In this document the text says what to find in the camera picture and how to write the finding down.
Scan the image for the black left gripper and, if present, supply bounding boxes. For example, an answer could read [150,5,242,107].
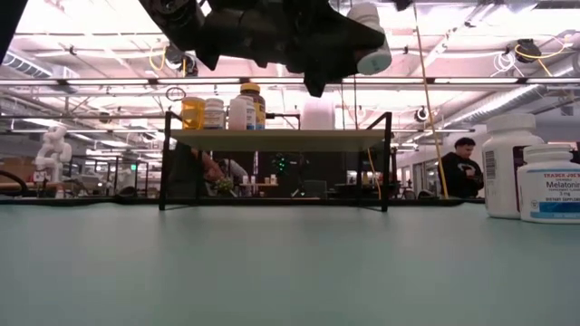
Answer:
[194,0,387,98]

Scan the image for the small white bottle red label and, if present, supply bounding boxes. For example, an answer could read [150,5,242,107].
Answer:
[347,1,393,77]

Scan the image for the amber bottle yellow cap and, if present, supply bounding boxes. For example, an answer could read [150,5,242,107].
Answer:
[239,82,267,131]

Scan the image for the small translucent pill vial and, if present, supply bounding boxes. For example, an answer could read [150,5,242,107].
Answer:
[227,97,248,131]

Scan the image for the orange pill vial white cap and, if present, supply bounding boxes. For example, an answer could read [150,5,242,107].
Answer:
[180,96,207,131]

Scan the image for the tall white bottle purple label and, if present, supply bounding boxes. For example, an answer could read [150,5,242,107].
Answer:
[480,112,545,220]

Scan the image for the white melatonin bottle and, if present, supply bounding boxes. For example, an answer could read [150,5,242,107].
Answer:
[516,143,580,225]

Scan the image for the wooden shelf black metal legs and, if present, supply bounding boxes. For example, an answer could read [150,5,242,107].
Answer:
[158,110,393,213]

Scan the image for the person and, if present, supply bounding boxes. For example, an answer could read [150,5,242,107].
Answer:
[189,147,249,197]
[438,137,485,199]

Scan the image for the green round object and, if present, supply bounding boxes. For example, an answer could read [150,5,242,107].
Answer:
[212,176,237,195]

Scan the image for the black metal table frame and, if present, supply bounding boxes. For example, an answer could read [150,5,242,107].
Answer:
[0,194,488,207]

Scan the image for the black curved cable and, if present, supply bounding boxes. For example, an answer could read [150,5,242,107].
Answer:
[0,169,29,199]

